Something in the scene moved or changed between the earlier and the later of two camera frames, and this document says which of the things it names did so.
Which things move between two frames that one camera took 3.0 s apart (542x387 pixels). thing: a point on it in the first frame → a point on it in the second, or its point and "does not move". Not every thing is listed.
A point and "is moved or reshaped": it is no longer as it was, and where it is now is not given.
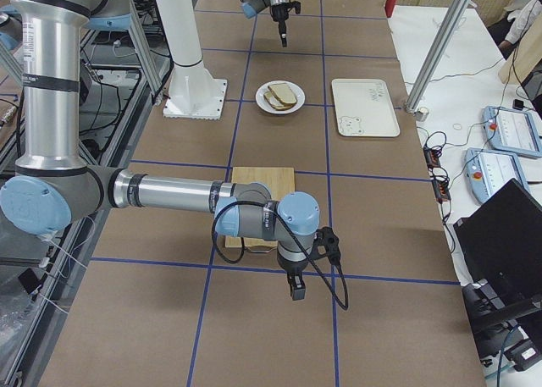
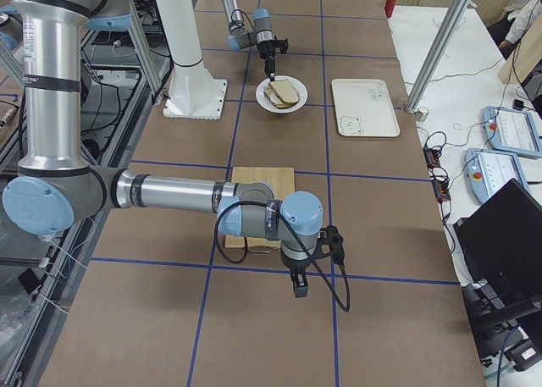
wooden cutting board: x=279 y=180 does not move
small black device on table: x=518 y=104 does not move
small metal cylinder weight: x=422 y=114 does not move
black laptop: x=500 y=245 does not move
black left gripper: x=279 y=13 → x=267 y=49
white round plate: x=296 y=89 is moved or reshaped
